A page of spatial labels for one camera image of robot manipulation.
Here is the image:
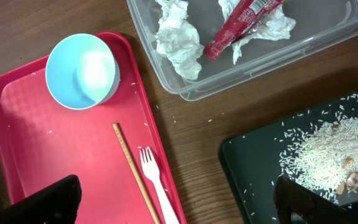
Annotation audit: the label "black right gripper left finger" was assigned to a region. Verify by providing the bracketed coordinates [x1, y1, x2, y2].
[0, 175, 82, 224]

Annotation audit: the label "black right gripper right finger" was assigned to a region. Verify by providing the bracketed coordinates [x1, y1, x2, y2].
[273, 177, 358, 224]

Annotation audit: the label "rice and nut scraps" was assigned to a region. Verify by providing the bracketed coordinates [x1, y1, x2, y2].
[278, 118, 358, 202]

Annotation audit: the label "white tissue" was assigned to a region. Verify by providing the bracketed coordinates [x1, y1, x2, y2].
[218, 0, 296, 63]
[155, 0, 204, 80]

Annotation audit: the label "red snack wrapper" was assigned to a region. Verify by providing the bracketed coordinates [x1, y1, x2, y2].
[203, 0, 284, 60]

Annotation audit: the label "black tray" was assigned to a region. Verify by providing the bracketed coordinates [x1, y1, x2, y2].
[218, 91, 358, 223]

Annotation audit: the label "red plastic tray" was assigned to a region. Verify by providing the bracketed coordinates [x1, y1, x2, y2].
[0, 32, 186, 223]

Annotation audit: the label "wooden chopstick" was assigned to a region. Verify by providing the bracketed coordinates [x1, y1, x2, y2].
[112, 123, 160, 224]

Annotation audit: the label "white plastic fork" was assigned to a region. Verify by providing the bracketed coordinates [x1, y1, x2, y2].
[140, 146, 180, 224]

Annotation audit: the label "light green bowl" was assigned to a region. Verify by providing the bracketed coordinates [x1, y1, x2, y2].
[45, 34, 121, 110]

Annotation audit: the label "clear plastic bin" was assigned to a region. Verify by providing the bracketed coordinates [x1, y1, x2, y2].
[127, 0, 358, 101]

